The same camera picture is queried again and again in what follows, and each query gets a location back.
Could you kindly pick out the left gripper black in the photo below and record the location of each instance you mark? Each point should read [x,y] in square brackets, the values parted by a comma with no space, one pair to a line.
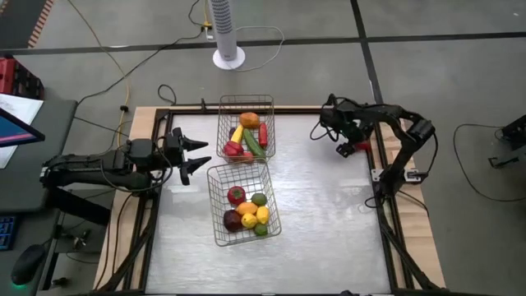
[174,150]

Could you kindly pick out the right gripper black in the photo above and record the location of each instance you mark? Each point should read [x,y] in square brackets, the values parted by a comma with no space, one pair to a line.
[345,121]

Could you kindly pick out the red bell pepper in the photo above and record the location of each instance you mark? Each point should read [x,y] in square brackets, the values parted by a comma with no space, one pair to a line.
[232,149]

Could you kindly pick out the purple eggplant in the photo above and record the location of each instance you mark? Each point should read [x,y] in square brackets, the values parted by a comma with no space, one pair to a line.
[232,132]

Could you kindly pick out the yellow corn cob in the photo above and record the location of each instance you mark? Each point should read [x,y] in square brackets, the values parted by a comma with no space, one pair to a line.
[237,134]

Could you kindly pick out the red tomato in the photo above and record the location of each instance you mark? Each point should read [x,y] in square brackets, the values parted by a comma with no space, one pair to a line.
[247,157]

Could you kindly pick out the red fruit with green calyx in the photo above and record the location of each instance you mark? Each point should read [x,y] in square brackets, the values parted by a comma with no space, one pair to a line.
[236,195]

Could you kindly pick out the green cucumber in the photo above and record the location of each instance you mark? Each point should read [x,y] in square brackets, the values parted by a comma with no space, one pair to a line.
[254,143]

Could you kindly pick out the orange pepper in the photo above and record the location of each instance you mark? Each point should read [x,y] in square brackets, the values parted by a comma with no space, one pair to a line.
[249,120]

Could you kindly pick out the red chili pepper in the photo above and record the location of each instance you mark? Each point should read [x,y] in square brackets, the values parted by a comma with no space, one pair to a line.
[263,135]

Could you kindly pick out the orange fruit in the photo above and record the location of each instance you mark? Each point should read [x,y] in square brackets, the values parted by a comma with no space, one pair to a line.
[246,207]

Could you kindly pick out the dark red apple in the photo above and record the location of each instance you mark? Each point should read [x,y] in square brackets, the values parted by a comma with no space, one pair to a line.
[232,221]

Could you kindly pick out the green lime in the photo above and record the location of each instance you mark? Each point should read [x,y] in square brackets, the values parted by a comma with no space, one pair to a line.
[260,229]
[259,199]

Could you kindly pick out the yellow lemon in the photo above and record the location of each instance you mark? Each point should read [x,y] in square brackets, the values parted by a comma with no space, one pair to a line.
[249,220]
[263,215]

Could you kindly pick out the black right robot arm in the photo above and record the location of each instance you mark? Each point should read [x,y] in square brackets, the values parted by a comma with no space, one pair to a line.
[404,140]

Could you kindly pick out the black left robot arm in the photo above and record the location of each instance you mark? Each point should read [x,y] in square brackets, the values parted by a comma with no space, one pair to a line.
[82,172]

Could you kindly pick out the small red object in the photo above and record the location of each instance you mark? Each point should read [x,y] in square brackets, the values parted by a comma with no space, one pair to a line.
[364,145]

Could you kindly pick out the white tower fan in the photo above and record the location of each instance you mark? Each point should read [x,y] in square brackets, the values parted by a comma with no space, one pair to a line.
[224,24]

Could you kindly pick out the grey desk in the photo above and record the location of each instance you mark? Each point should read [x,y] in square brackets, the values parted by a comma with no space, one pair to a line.
[49,135]

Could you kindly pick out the black equipment stand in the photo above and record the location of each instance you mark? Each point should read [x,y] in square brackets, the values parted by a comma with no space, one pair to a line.
[515,131]

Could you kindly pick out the white paper sheet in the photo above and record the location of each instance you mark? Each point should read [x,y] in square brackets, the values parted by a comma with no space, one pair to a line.
[20,109]

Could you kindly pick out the computer screen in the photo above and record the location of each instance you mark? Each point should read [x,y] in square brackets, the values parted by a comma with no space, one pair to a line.
[12,131]

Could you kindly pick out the black computer mouse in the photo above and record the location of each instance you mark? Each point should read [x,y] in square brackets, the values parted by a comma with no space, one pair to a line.
[28,263]

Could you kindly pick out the black keyboard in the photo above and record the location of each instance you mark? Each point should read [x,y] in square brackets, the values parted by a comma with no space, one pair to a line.
[6,232]

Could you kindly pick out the red crate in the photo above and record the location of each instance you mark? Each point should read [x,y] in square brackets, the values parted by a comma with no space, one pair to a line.
[8,76]

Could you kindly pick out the black floor mat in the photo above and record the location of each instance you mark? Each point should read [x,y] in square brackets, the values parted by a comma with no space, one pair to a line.
[16,16]

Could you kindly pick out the black table frame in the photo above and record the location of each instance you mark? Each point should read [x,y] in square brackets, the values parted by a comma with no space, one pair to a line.
[185,111]

